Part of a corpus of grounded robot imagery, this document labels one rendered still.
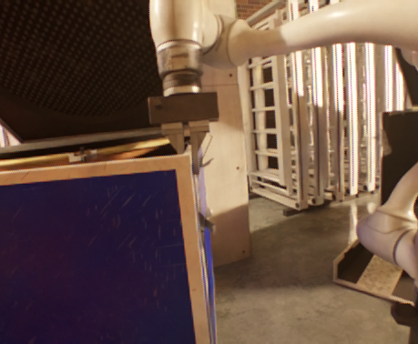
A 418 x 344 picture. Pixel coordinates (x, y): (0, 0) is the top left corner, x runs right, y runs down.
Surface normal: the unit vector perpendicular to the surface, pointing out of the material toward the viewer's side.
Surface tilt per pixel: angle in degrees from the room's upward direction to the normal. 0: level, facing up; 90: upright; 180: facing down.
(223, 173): 90
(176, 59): 80
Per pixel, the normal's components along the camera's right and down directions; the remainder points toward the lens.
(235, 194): 0.37, 0.14
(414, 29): -0.66, 0.58
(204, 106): 0.00, 0.00
